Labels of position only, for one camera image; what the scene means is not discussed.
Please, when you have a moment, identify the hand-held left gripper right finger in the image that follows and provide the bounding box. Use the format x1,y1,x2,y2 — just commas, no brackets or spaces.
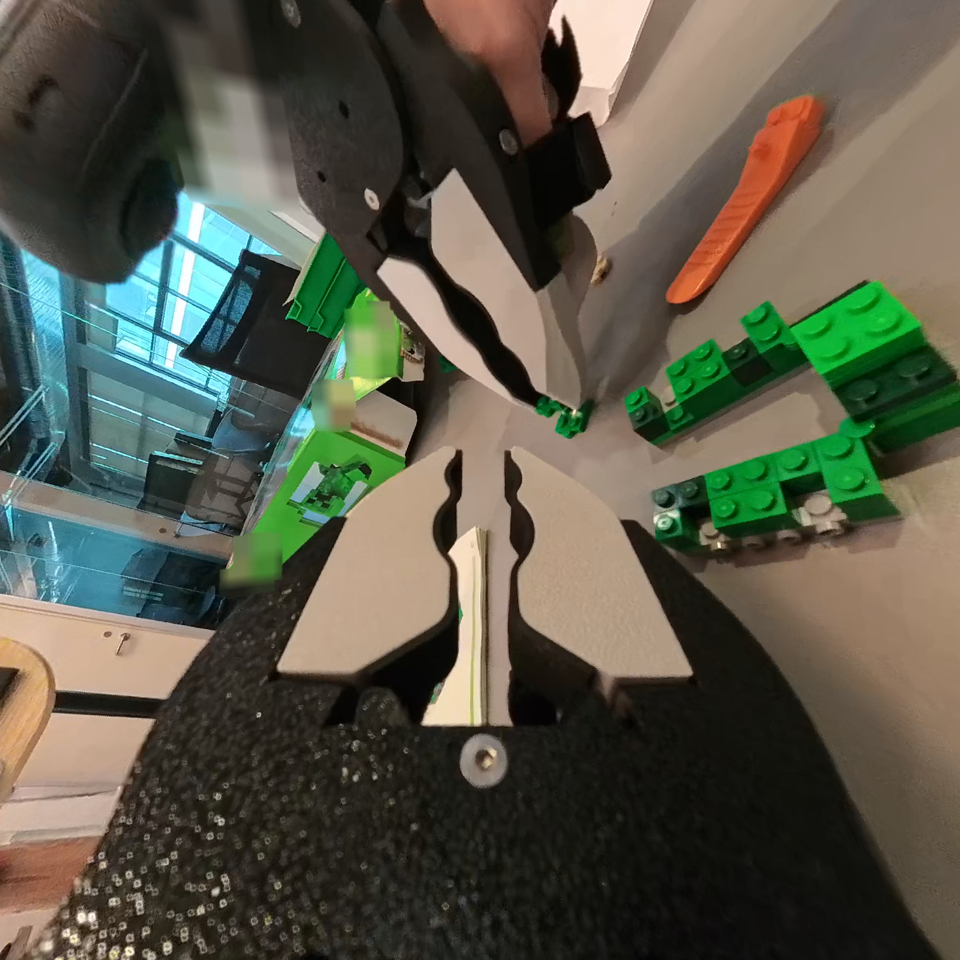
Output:
504,447,695,691

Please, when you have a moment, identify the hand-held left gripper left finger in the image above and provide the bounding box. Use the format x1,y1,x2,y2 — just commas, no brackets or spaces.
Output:
277,447,462,687

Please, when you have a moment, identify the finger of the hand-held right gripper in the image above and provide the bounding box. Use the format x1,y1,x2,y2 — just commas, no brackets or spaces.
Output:
431,168,597,414
375,255,550,411

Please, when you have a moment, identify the white instruction booklet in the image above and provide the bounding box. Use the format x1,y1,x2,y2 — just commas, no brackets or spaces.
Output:
422,527,515,727

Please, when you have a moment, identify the small green toy brick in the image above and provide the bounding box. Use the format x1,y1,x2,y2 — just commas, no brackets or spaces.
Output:
536,396,597,438

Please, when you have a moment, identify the person's right hand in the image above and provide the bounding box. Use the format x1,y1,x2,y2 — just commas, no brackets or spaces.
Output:
423,0,560,147

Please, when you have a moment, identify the green plastic tray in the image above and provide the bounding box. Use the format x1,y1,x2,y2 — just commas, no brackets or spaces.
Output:
283,232,376,337

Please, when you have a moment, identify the green toy box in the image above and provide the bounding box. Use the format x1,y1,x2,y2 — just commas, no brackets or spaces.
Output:
243,375,419,545

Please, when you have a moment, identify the black office chair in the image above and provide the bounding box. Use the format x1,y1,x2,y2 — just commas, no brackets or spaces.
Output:
180,251,301,385

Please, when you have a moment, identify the green and grey brick assembly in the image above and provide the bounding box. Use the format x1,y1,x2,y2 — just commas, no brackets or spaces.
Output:
651,431,901,558

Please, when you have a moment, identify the orange brick separator tool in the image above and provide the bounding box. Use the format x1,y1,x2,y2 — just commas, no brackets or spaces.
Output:
666,95,826,306

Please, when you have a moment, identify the white cabinet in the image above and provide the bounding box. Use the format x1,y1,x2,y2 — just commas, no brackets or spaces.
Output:
0,594,220,849

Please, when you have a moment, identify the glass partition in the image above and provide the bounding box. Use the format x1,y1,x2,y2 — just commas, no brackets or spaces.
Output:
0,202,316,605

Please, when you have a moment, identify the large green brick assembly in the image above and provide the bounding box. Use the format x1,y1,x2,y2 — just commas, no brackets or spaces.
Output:
626,281,960,453

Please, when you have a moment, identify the round wooden stool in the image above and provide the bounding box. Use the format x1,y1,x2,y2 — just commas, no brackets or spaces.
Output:
0,637,58,804

